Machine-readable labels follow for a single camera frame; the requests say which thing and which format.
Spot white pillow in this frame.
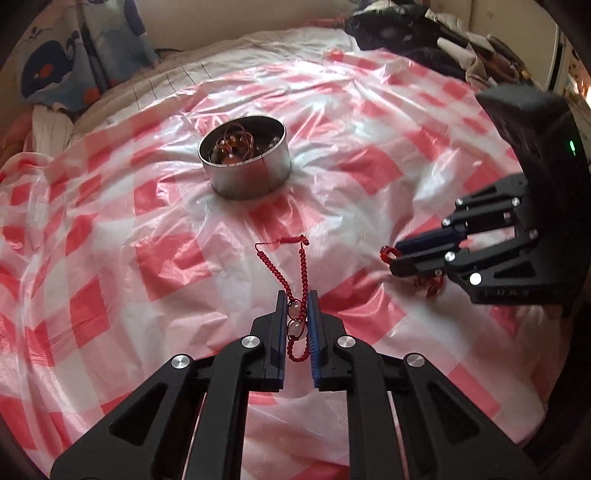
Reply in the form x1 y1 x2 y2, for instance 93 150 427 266
30 105 77 148

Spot pink cloth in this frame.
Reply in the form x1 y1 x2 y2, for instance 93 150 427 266
0 111 35 162

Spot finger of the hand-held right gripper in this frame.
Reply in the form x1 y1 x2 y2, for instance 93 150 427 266
395 174 528 256
389 227 539 283

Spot black garment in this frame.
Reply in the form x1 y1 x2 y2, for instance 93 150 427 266
346 4 467 79

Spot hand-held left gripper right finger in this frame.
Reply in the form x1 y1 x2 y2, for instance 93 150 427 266
308 290 541 480

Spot round metal tin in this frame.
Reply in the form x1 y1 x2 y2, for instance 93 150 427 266
198 115 293 201

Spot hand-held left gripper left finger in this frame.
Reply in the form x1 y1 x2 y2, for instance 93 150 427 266
50 291 287 480

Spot pile of mixed clothes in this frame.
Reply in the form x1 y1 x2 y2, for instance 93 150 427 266
425 4 539 90

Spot whale print pillow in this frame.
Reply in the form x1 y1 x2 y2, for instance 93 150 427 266
16 0 160 112

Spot brown bead bracelet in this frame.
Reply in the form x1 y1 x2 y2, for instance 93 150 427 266
210 121 259 164

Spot red cord bracelet pink beads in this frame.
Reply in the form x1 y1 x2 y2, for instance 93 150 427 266
255 235 311 363

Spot red white checkered plastic sheet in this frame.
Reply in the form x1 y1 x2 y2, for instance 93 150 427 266
0 48 555 480

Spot white cabinet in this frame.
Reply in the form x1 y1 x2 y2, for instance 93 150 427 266
547 18 591 100

